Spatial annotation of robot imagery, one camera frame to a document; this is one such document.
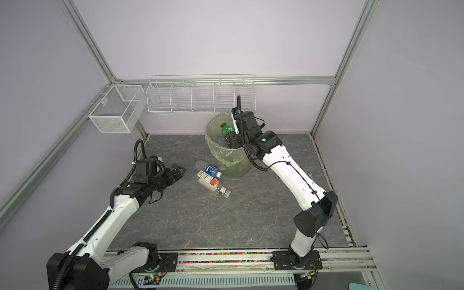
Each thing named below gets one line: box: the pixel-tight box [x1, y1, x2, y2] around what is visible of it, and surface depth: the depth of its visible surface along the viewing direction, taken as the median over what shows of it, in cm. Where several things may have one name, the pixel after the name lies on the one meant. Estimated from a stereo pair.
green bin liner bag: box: [204, 111, 250, 167], surface depth 86 cm
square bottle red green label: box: [196, 170, 232, 199], surface depth 94 cm
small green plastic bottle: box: [219, 120, 236, 135], surface depth 86 cm
